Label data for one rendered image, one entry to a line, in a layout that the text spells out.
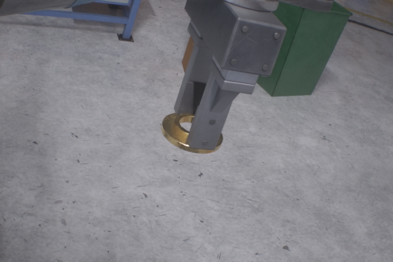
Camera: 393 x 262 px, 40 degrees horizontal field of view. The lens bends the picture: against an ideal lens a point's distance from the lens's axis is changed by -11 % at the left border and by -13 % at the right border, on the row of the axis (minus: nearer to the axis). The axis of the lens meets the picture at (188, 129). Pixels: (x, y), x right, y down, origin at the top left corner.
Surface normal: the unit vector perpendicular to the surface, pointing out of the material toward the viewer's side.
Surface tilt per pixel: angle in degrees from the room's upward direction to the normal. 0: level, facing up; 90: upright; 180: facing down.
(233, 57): 90
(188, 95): 90
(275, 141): 0
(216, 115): 90
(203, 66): 90
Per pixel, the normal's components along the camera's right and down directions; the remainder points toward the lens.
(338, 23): 0.48, 0.63
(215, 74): -0.93, -0.10
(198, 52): 0.24, 0.57
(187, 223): 0.28, -0.82
